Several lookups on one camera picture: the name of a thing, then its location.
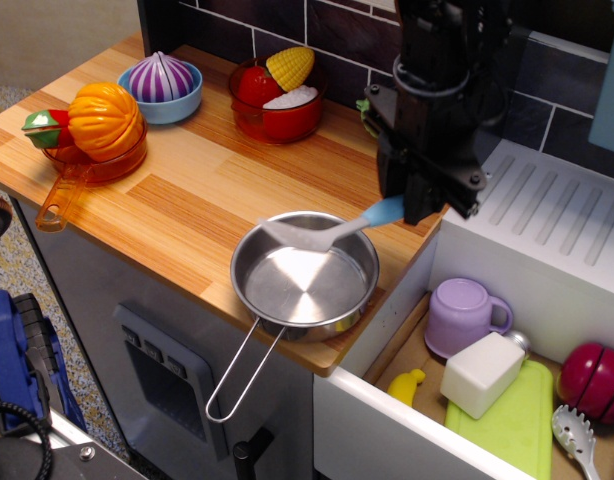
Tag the grey toy oven door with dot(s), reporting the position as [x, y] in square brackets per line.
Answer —
[174, 384]

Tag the orange transparent saucepan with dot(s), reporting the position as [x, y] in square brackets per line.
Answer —
[76, 171]

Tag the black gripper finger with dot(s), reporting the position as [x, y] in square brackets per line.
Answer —
[424, 195]
[393, 170]

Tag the white toy sink unit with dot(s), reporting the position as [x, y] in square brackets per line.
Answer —
[543, 241]

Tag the green cutting board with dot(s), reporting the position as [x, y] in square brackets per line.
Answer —
[517, 427]

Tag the black oven handle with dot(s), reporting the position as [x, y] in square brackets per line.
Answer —
[246, 454]

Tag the light blue bowl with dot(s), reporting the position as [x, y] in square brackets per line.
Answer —
[171, 111]

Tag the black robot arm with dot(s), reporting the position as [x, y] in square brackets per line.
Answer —
[446, 88]

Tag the white toy rice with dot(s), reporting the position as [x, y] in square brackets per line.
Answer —
[292, 99]

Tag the green toy bitter gourd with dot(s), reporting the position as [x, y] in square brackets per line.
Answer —
[363, 106]

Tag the red toy tomato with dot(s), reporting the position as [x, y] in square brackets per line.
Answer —
[257, 87]

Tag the blue black clamp tool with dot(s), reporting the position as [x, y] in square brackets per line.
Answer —
[33, 374]

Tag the red transparent pot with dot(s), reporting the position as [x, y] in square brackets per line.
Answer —
[277, 126]

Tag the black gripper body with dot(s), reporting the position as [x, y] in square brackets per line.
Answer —
[438, 130]

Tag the orange toy pumpkin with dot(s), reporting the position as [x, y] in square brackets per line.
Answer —
[105, 121]

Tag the grey spatula blue handle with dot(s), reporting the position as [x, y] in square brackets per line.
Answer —
[384, 212]

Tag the magenta toy cabbage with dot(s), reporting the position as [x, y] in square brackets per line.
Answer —
[586, 382]

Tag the yellow toy corn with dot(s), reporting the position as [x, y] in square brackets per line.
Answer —
[291, 67]

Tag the white salt shaker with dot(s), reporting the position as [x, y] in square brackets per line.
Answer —
[477, 376]

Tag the purple plastic cup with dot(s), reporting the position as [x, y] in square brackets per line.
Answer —
[461, 312]

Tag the yellow toy banana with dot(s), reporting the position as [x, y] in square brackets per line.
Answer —
[404, 386]

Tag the purple striped toy onion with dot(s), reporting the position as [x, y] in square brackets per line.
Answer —
[160, 78]

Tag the steel frying pan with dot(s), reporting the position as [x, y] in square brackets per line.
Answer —
[304, 296]

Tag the grey pasta spoon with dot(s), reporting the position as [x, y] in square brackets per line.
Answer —
[575, 435]

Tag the red toy pepper green top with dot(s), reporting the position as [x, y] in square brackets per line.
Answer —
[49, 129]

